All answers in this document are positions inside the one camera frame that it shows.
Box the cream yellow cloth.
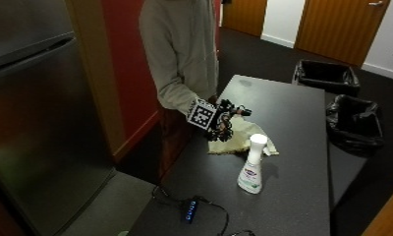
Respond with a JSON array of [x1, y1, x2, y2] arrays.
[[206, 115, 279, 156]]

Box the white marker cube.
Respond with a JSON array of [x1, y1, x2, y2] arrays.
[[186, 98, 220, 130]]

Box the white spray bottle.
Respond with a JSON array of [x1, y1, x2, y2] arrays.
[[236, 133, 269, 195]]

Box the black lined waste bin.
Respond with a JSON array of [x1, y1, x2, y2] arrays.
[[325, 93, 386, 152], [290, 59, 361, 97]]

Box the the person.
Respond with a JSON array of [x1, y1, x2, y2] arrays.
[[137, 0, 233, 181]]

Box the black hub with blue lights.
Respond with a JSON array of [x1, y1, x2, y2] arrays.
[[181, 196, 201, 225]]

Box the wooden door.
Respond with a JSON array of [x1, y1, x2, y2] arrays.
[[221, 0, 269, 37], [293, 0, 393, 68]]

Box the stainless steel refrigerator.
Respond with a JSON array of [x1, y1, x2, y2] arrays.
[[0, 0, 119, 236]]

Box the black cable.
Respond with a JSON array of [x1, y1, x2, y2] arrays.
[[150, 185, 257, 236]]

